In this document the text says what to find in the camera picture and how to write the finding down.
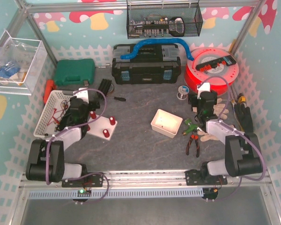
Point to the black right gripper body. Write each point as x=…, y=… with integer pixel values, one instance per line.
x=193, y=101

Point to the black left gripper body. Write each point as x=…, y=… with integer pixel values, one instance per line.
x=92, y=105

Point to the black aluminium extrusion bar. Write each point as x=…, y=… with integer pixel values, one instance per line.
x=104, y=87

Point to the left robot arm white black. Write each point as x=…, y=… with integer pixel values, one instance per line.
x=46, y=160

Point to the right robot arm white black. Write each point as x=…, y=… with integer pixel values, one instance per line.
x=242, y=156

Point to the white knit glove upper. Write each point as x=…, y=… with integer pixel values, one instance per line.
x=219, y=109

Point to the white knit glove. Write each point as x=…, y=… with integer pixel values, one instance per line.
x=206, y=136
x=219, y=109

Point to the small black screwdriver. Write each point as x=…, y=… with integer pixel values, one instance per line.
x=118, y=98

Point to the black device in basket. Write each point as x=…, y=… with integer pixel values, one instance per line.
x=63, y=122

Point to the white perforated plastic basket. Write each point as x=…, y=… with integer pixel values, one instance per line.
x=57, y=104

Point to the red filament spool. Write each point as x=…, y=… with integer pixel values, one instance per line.
x=193, y=78

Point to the white tray of springs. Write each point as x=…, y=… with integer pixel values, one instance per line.
x=166, y=123

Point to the green plastic tool case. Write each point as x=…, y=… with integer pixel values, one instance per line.
x=70, y=72

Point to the white knit glove lower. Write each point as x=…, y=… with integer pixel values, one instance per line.
x=206, y=136

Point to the black rubber glove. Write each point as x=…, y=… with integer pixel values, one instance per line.
x=244, y=118

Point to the black terminal strip red buttons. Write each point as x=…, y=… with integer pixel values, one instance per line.
x=226, y=61

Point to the black plastic toolbox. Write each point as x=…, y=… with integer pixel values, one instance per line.
x=153, y=64

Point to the blue white glove in box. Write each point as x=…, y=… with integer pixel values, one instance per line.
x=10, y=71

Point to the solder wire spool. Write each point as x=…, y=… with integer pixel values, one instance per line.
x=183, y=92

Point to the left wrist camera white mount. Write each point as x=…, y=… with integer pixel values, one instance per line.
x=82, y=93

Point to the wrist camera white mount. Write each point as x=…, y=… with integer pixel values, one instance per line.
x=82, y=93
x=204, y=87

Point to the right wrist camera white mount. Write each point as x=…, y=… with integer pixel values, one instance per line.
x=204, y=87

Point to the green hose nozzle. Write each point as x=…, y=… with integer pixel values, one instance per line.
x=191, y=127

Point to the white peg base plate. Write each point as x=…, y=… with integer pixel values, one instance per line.
x=97, y=127

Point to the orange tool handle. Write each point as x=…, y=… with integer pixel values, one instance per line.
x=49, y=87

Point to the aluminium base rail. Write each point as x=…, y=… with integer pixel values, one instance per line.
x=135, y=179

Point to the clear acrylic wall box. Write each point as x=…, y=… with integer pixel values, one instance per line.
x=21, y=62

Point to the grey slotted cable duct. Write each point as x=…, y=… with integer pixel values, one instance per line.
x=116, y=193

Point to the black wire mesh basket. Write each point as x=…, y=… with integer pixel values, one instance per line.
x=163, y=19

